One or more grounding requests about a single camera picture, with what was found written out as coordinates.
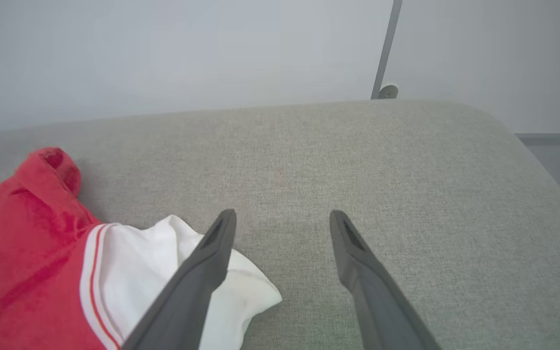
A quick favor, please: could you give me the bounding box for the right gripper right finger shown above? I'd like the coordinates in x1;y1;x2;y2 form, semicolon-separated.
329;210;441;350

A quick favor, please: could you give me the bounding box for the grey fabric sofa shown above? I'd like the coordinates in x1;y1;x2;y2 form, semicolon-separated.
0;100;560;350

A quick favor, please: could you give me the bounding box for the grey metal pole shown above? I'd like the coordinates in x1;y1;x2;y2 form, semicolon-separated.
370;0;403;100

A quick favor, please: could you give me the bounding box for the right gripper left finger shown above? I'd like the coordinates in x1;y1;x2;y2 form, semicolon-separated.
122;209;238;350

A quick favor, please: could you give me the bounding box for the red white sports jersey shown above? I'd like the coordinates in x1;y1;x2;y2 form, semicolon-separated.
0;147;283;350

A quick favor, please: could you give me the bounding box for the white board panel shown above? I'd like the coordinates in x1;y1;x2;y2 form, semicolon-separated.
382;0;560;135

